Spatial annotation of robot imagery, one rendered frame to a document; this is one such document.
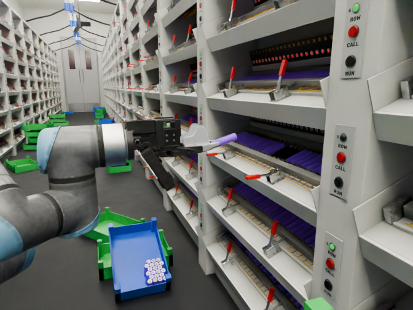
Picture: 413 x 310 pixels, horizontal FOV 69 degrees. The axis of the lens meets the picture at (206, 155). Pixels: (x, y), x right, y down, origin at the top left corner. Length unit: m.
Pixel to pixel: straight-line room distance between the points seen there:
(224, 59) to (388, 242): 0.81
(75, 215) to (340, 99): 0.52
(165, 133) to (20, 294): 0.95
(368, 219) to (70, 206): 0.53
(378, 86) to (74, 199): 0.56
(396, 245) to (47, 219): 0.56
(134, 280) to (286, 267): 0.67
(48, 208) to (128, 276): 0.73
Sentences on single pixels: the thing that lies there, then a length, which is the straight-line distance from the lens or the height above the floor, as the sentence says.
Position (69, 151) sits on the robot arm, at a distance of 0.64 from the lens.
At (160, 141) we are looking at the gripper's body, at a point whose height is 0.64.
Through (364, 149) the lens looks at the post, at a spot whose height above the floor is 0.66.
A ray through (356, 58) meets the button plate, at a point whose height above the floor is 0.79.
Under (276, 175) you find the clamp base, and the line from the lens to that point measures 0.75.
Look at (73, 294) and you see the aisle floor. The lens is 1.33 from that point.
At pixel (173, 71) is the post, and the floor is 0.84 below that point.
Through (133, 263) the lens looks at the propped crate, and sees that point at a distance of 1.32.
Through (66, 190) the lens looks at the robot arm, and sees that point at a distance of 0.65.
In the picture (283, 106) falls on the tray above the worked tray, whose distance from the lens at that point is 0.68.
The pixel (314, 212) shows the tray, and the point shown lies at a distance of 0.63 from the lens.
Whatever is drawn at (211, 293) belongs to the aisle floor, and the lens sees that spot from 1.24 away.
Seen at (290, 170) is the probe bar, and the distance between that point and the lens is 0.75.
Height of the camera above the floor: 0.75
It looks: 13 degrees down
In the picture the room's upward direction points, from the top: straight up
